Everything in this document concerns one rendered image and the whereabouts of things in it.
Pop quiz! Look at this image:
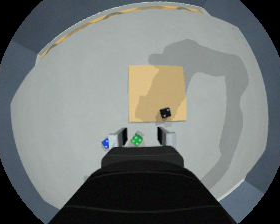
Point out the black die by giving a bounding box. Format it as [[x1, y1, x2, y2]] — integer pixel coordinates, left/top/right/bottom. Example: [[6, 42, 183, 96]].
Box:
[[160, 107, 171, 118]]

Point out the green die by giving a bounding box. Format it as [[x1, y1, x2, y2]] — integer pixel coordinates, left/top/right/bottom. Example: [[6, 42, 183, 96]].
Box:
[[131, 133, 143, 146]]

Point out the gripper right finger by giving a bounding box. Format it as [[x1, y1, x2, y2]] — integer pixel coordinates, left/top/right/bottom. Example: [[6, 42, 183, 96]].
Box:
[[157, 127, 176, 149]]

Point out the blue die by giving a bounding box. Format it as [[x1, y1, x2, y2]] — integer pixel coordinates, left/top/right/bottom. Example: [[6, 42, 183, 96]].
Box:
[[102, 138, 109, 149]]

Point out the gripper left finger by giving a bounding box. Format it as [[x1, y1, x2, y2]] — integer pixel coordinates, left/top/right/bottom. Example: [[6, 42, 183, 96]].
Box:
[[108, 128, 128, 150]]

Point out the tan square mat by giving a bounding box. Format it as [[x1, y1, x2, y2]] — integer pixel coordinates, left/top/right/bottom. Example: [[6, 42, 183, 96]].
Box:
[[129, 65, 186, 122]]

